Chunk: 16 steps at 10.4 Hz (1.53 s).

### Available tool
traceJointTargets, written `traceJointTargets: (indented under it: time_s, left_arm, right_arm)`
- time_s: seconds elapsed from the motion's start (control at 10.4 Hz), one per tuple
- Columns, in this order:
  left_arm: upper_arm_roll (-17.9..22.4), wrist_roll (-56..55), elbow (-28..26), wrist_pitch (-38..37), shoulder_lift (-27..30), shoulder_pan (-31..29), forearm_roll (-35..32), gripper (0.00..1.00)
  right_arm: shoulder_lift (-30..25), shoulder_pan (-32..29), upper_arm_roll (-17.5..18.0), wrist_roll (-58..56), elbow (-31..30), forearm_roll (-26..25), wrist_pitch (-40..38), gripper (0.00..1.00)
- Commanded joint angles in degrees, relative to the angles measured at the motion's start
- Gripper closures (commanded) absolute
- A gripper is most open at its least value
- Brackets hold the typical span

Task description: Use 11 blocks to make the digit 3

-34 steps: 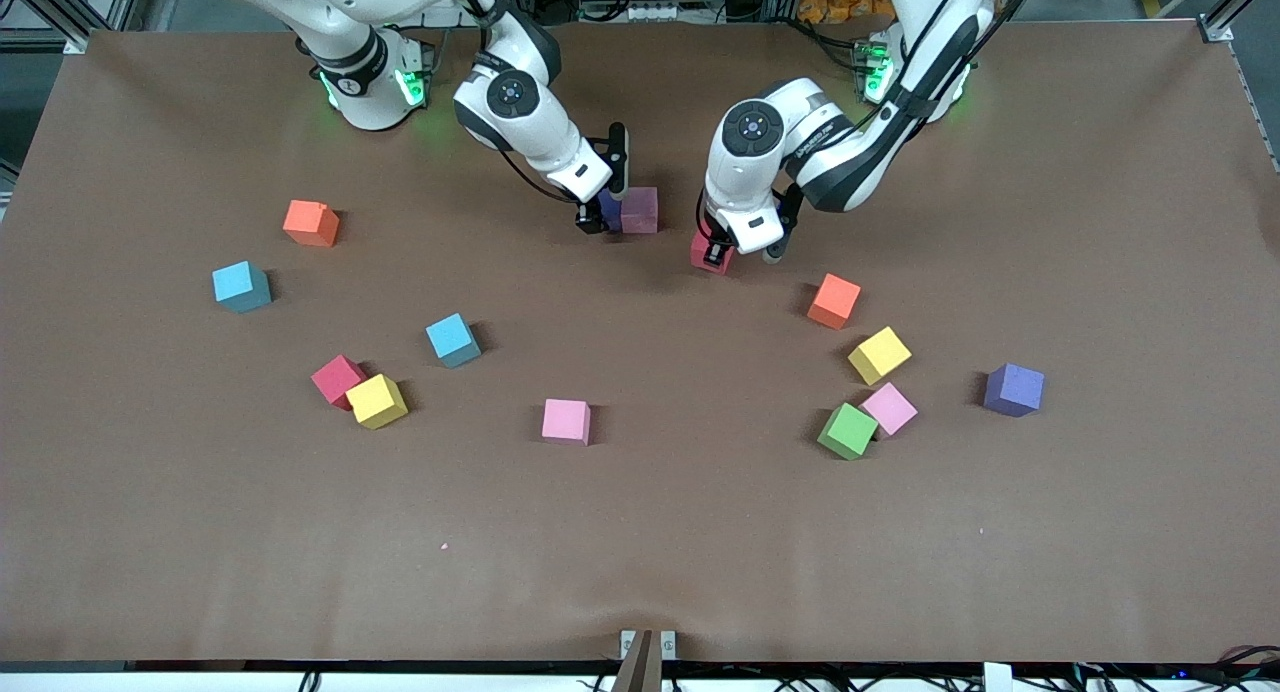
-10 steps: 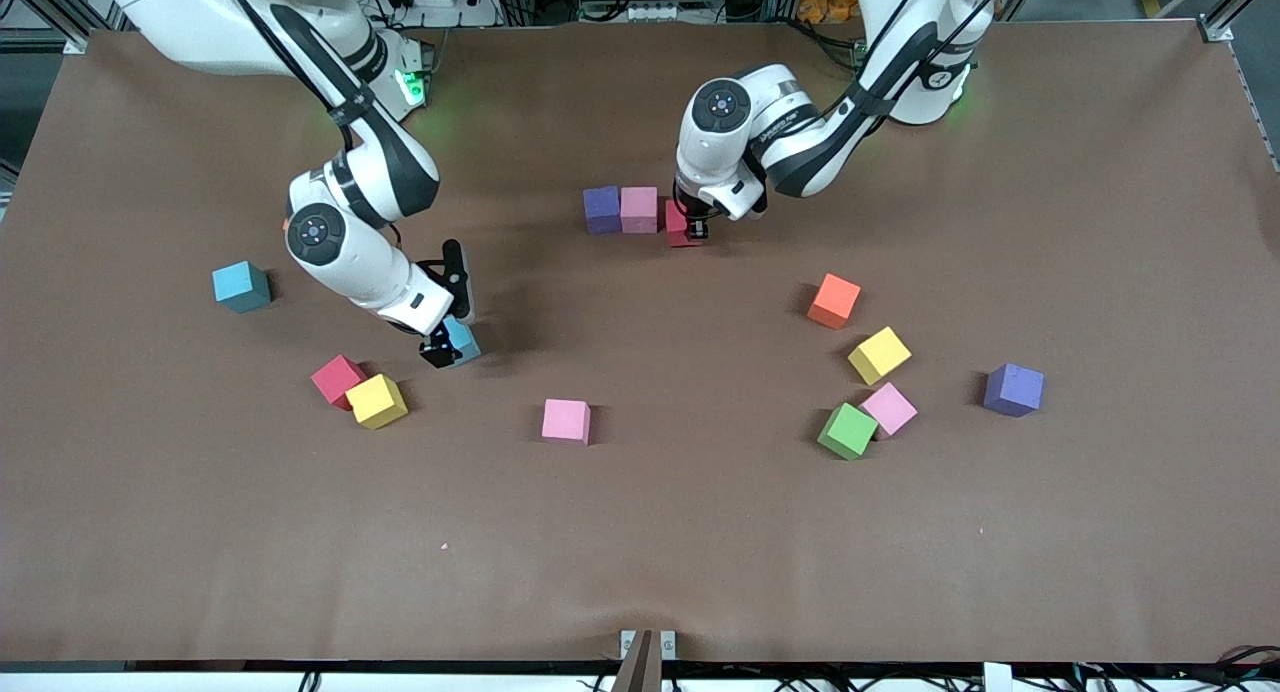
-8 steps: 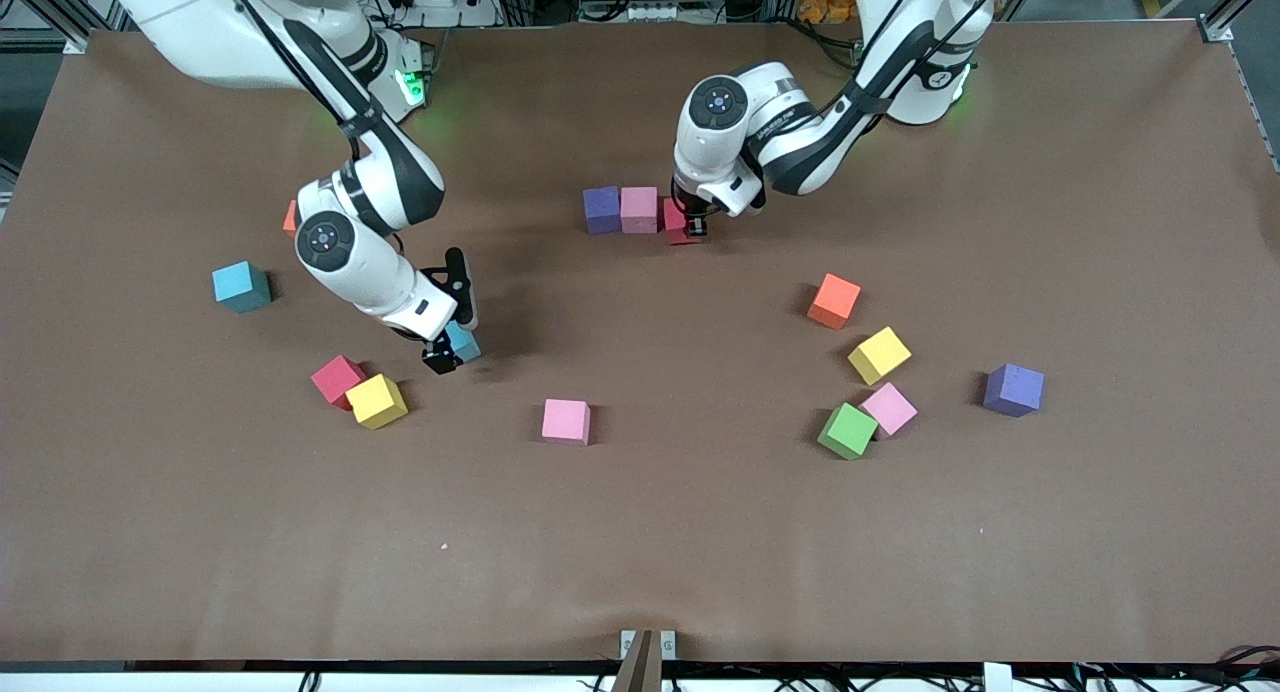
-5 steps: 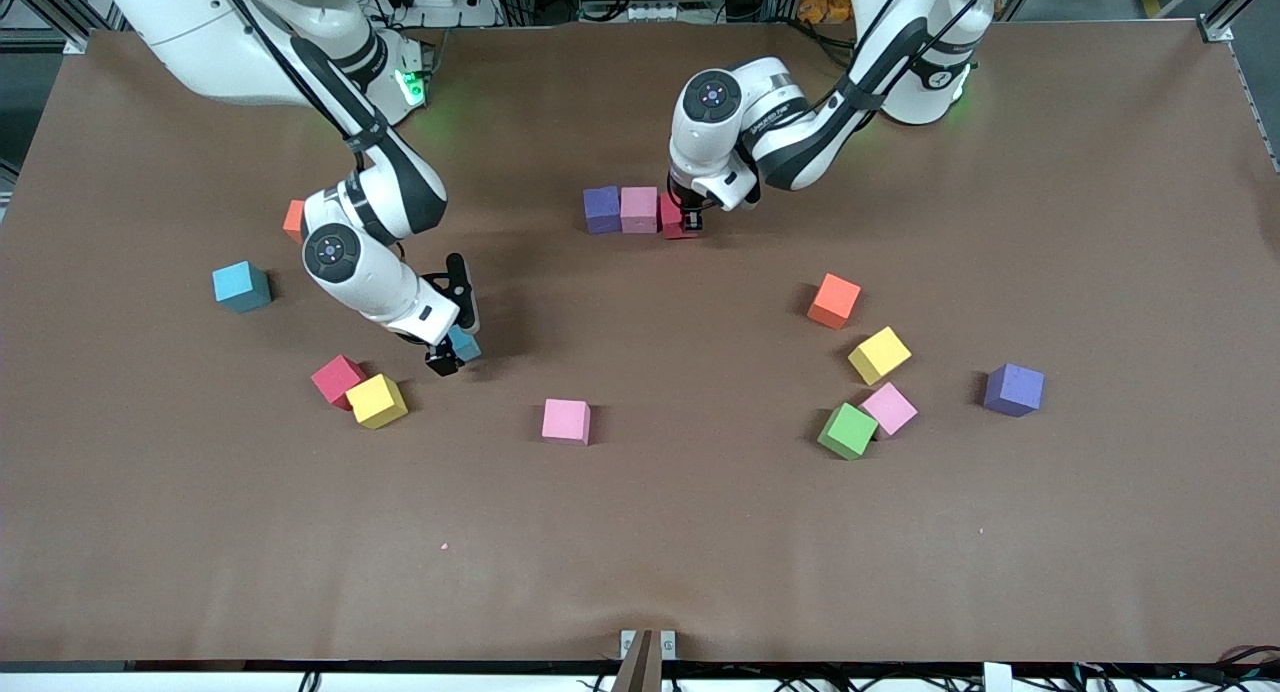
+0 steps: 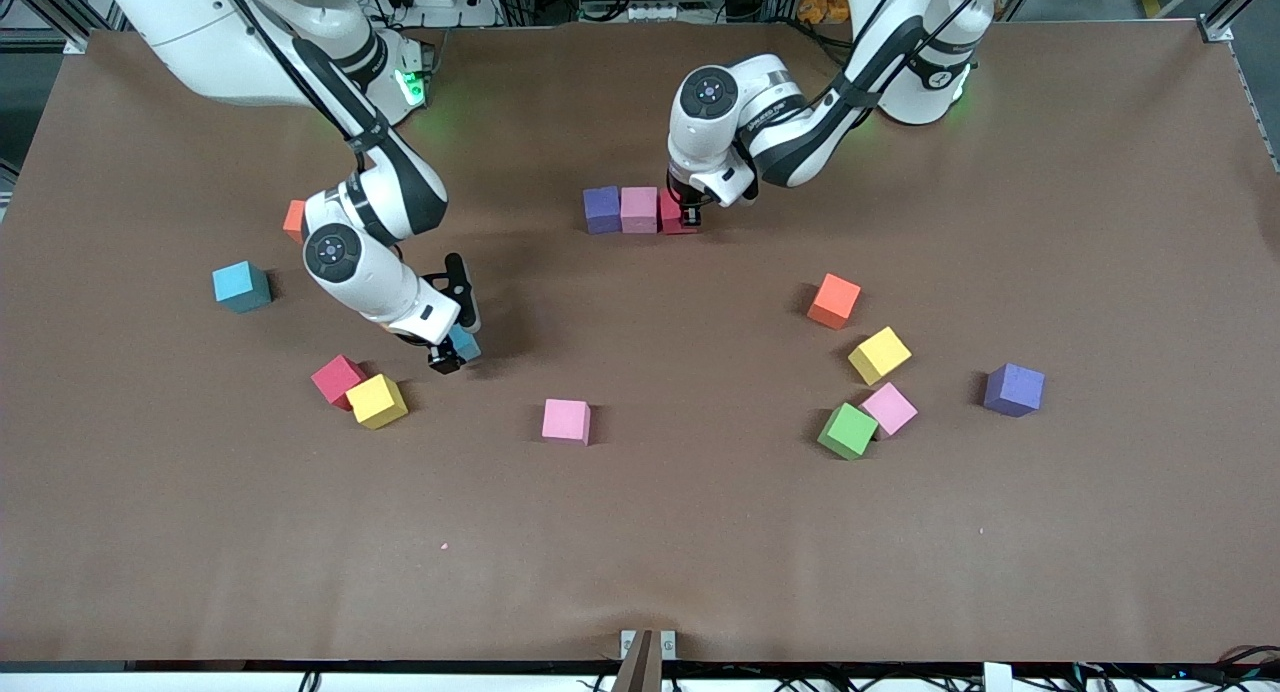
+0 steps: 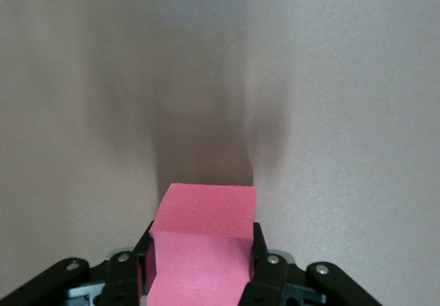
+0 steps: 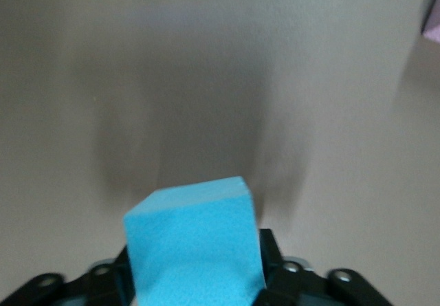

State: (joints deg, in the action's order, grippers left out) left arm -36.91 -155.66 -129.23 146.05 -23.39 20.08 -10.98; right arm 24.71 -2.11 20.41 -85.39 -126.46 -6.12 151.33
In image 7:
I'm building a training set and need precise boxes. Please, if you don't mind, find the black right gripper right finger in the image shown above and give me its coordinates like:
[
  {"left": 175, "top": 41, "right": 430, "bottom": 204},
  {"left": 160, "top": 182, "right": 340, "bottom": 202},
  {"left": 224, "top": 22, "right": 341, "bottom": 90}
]
[{"left": 256, "top": 228, "right": 316, "bottom": 306}]

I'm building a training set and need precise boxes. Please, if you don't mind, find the blue foam block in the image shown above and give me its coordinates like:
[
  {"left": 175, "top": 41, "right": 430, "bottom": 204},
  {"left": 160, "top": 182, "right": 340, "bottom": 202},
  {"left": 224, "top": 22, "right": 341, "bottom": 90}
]
[{"left": 123, "top": 176, "right": 268, "bottom": 306}]

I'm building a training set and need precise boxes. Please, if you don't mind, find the pink foam block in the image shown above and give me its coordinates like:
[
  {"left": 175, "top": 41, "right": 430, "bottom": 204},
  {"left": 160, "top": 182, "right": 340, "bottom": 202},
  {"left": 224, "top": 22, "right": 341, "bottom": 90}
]
[{"left": 421, "top": 8, "right": 440, "bottom": 43}]

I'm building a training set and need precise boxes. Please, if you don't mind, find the paper table cover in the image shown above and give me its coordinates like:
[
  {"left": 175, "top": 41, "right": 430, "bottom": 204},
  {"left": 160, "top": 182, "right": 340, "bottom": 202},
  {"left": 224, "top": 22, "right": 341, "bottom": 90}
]
[{"left": 0, "top": 0, "right": 440, "bottom": 306}]

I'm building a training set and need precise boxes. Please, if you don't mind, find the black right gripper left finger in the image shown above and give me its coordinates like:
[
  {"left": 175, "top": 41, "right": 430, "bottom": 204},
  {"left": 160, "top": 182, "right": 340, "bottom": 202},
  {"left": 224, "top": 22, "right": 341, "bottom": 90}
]
[{"left": 87, "top": 245, "right": 138, "bottom": 306}]

